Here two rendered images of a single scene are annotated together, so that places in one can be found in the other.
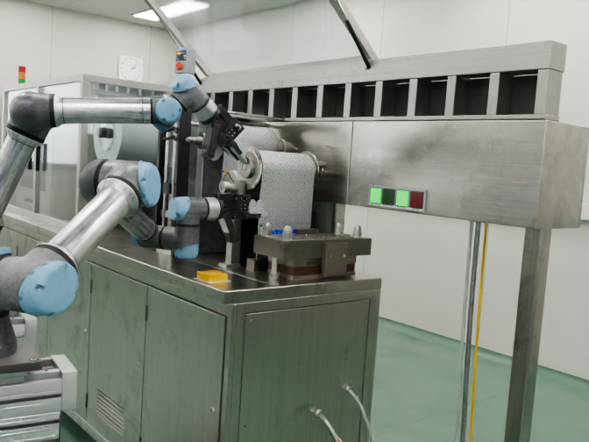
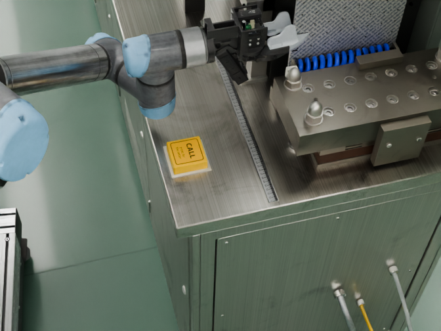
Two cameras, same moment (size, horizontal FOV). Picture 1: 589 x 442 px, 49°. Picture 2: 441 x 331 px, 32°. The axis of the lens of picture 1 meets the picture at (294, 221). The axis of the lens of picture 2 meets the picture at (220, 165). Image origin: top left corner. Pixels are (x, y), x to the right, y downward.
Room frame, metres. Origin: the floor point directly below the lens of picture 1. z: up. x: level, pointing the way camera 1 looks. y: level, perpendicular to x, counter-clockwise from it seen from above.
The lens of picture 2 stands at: (1.11, -0.20, 2.13)
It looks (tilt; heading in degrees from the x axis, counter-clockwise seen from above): 52 degrees down; 23
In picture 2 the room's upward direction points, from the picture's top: 2 degrees clockwise
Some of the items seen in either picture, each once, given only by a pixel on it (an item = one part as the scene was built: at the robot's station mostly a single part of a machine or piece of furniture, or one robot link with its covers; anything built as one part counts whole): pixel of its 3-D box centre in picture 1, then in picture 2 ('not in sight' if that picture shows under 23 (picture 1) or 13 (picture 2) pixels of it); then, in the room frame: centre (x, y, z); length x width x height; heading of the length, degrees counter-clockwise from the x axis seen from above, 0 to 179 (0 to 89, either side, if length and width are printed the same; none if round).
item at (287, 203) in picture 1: (286, 208); (348, 19); (2.28, 0.03, 1.11); 0.23 x 0.01 x 0.18; 130
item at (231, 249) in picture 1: (231, 223); (253, 24); (2.25, 0.22, 1.05); 0.06 x 0.05 x 0.31; 130
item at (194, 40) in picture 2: (209, 209); (193, 46); (2.08, 0.28, 1.11); 0.08 x 0.05 x 0.08; 40
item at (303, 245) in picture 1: (314, 245); (378, 98); (2.21, -0.07, 1.00); 0.40 x 0.16 x 0.06; 130
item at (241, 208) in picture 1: (230, 206); (234, 37); (2.13, 0.21, 1.12); 0.12 x 0.08 x 0.09; 130
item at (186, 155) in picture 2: (212, 275); (186, 155); (1.98, 0.24, 0.91); 0.07 x 0.07 x 0.02; 40
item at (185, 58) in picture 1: (183, 60); not in sight; (2.69, 0.49, 1.66); 0.07 x 0.07 x 0.10; 56
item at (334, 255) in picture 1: (335, 259); (400, 142); (2.15, -0.14, 0.97); 0.10 x 0.03 x 0.11; 130
